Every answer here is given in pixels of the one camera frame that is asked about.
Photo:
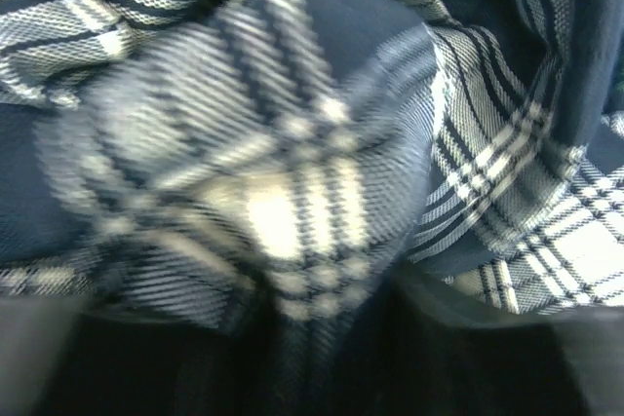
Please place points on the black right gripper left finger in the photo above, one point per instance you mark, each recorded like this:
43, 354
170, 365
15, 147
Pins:
57, 359

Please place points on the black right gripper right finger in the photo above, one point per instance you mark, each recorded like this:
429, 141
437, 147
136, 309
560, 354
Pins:
432, 350

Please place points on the navy beige plaid skirt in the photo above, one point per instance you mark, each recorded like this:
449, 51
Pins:
175, 160

